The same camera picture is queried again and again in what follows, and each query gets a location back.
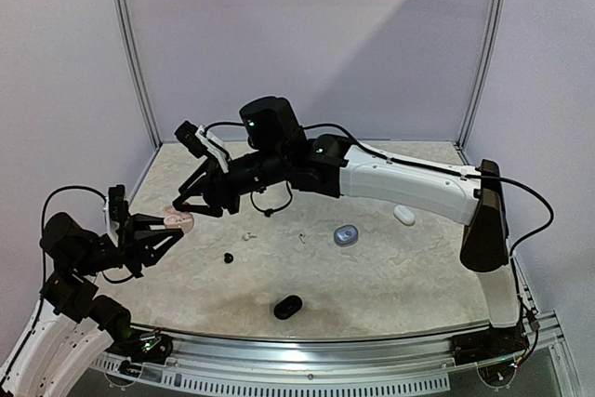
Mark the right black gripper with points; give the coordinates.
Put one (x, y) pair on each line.
(223, 186)

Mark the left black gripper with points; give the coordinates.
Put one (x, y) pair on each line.
(133, 244)

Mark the pink charging case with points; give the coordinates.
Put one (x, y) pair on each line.
(174, 219)

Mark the purple charging case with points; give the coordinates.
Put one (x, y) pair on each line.
(346, 235)

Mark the white charging case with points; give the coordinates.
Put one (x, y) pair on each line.
(405, 215)

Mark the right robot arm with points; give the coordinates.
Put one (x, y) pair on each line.
(339, 165)

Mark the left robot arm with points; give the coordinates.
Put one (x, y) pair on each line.
(73, 324)

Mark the black charging case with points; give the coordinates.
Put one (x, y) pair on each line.
(287, 307)

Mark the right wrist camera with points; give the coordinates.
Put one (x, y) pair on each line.
(201, 142)

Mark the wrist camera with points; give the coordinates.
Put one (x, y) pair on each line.
(201, 142)
(115, 208)

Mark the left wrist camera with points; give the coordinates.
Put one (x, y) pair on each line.
(115, 208)

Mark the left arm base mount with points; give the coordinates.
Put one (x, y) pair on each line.
(144, 345)

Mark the aluminium front rail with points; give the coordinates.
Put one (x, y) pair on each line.
(419, 365)

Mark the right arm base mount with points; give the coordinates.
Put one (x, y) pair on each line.
(490, 343)

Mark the right aluminium frame post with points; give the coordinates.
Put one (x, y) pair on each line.
(494, 14)

